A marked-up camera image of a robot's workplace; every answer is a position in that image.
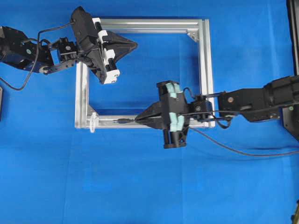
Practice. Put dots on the black taped right gripper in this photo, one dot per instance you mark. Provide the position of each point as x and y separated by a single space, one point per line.
171 106

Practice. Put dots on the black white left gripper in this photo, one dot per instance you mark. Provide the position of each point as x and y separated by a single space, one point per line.
92 52

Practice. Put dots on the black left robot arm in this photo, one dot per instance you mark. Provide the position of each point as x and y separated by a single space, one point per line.
38 55

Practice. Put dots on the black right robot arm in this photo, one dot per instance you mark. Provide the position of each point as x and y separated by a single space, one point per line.
254 104

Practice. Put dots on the black box left edge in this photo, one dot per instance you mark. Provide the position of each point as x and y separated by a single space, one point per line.
1 99

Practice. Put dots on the yellow black object bottom right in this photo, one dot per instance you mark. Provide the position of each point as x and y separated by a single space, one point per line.
295 215

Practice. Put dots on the square aluminium extrusion frame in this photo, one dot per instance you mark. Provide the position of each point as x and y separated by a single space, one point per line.
196 29

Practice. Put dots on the black vertical rail right edge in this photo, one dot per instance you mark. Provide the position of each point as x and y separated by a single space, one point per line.
293 17

